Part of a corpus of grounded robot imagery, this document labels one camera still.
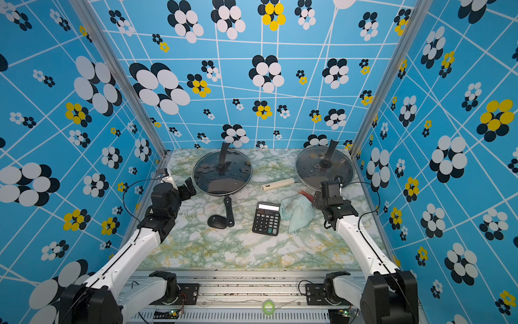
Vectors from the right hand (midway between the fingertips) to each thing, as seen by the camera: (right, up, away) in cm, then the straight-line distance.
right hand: (333, 198), depth 84 cm
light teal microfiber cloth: (-14, -6, +8) cm, 17 cm away
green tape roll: (-28, -37, -13) cm, 48 cm away
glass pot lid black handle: (+2, +15, +14) cm, 21 cm away
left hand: (-63, +8, -3) cm, 64 cm away
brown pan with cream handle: (+1, +15, +33) cm, 36 cm away
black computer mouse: (-51, -11, +6) cm, 52 cm away
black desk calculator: (-28, -11, +7) cm, 31 cm away
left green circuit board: (-62, -39, -14) cm, 75 cm away
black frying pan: (-46, -3, +5) cm, 46 cm away
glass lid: (-51, +11, +15) cm, 54 cm away
